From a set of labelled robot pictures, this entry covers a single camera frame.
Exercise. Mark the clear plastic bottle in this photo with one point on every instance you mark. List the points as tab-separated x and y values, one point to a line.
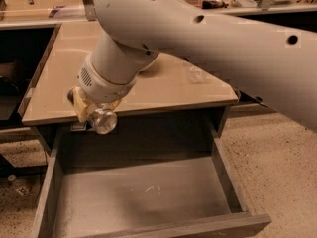
194	74

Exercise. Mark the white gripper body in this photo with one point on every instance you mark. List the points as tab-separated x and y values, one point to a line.
99	87

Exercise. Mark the metal frame post left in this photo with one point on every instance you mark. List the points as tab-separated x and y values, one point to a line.
89	9

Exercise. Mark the silver redbull can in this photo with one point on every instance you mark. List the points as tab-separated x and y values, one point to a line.
102	120

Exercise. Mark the white tag on floor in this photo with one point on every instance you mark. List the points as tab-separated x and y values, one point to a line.
23	189

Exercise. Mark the white ceramic bowl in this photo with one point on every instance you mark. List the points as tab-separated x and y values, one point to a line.
154	60

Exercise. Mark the open grey wooden drawer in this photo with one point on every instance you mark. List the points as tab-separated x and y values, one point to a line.
148	179

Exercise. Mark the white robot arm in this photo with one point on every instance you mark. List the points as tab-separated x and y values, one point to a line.
275	64

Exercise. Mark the grey cabinet with tabletop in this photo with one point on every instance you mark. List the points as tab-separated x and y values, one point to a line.
165	86

